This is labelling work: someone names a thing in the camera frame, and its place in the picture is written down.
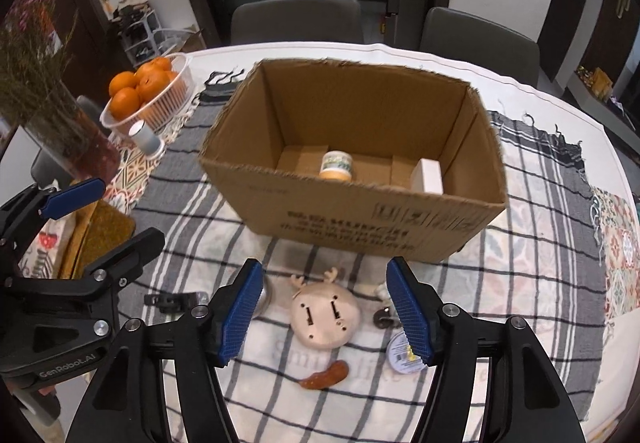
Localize white cylinder bottle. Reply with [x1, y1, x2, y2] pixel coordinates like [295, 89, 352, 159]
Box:
[129, 120, 166, 159]

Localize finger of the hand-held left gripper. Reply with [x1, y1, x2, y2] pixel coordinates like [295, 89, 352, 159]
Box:
[0, 227, 167, 319]
[0, 177, 107, 274]

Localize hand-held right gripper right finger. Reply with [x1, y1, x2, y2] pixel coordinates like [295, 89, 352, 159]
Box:
[386, 257, 586, 443]

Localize round metal lid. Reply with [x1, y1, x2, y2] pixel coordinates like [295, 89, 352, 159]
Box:
[252, 275, 275, 321]

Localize white television cabinet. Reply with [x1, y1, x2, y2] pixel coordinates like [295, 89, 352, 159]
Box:
[565, 70, 640, 144]

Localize mustard brown woven mat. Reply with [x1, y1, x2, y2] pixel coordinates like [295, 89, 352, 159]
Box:
[57, 198, 136, 280]

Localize black clip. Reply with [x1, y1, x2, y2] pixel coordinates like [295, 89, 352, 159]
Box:
[144, 290, 208, 315]

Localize small jar orange base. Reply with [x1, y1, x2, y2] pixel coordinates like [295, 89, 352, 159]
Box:
[319, 150, 355, 181]

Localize dried purple flowers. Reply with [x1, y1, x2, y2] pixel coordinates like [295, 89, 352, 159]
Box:
[0, 0, 96, 134]

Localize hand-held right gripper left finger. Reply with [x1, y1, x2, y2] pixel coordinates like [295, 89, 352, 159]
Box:
[65, 259, 266, 443]

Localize brown sausage shaped toy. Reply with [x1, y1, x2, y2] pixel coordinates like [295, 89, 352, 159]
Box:
[300, 359, 349, 391]

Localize round labelled tin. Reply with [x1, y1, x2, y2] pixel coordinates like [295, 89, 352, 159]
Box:
[386, 329, 426, 376]

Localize white shoe rack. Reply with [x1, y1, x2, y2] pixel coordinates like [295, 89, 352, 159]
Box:
[117, 6, 161, 66]

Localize small white box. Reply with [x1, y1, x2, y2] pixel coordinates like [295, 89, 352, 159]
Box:
[411, 158, 445, 195]

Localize grey checked cloth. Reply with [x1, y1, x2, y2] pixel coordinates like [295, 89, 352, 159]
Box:
[120, 68, 608, 443]

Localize pink round antler toy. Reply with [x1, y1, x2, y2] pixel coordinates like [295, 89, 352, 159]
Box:
[290, 268, 362, 350]

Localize yellow gift box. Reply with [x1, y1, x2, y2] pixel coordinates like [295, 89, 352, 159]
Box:
[592, 68, 615, 99]

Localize white tile patterned tablecloth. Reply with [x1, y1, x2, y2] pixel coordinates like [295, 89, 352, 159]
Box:
[20, 40, 640, 443]

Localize dark wardrobe with gold handle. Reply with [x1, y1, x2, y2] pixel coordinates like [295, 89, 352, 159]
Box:
[597, 0, 640, 89]

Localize brown cardboard box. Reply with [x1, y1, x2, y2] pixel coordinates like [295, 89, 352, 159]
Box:
[199, 57, 508, 265]

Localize white ribbed fruit basket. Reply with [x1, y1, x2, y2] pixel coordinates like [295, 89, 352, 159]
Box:
[99, 52, 195, 136]

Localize glass vase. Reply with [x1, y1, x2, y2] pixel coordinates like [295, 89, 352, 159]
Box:
[25, 83, 121, 184]

